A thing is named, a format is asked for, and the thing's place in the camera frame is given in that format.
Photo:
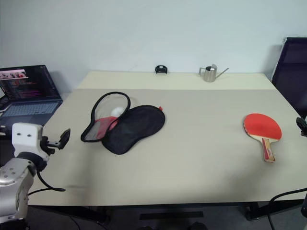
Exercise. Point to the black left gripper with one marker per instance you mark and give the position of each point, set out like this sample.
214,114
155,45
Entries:
46,145

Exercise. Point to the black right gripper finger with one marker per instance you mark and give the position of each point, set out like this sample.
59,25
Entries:
302,125

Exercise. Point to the red table tennis paddle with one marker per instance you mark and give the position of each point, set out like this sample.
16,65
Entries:
262,125

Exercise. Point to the white fluffy zipper pendant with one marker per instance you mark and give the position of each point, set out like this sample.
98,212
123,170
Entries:
118,112

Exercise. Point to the black and red paddle case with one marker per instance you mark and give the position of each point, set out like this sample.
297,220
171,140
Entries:
136,127

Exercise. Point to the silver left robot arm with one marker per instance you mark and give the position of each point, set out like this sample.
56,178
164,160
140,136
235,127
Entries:
14,172

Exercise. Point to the dark open laptop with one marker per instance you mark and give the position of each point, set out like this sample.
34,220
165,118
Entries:
28,105

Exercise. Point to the black office chair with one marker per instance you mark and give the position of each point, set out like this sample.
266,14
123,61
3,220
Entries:
292,72

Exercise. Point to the steel watering can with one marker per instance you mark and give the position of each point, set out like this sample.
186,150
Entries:
209,74

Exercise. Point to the small black clamp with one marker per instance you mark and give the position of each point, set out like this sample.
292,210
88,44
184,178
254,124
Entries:
161,69

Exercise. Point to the dark rounded shape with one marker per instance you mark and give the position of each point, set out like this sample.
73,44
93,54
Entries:
196,226

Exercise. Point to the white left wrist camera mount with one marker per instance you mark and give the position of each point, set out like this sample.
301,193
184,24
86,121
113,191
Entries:
25,136

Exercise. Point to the black table frame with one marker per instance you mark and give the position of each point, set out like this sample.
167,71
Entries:
254,210

